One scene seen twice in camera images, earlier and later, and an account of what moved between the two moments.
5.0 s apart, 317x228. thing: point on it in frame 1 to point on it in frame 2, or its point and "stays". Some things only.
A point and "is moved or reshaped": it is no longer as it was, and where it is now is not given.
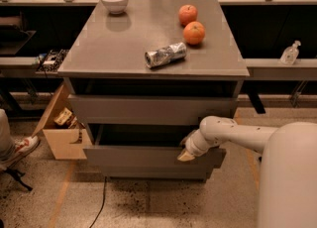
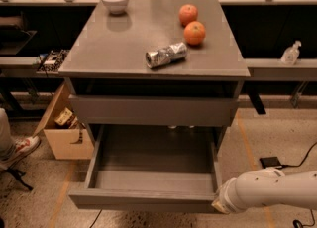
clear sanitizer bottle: x=290 y=54 stays
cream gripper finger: x=185 y=156 to x=221 y=206
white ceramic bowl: x=115 y=1 stays
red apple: x=187 y=14 stays
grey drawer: x=146 y=146 is moved or reshaped
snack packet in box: x=65 y=117 stays
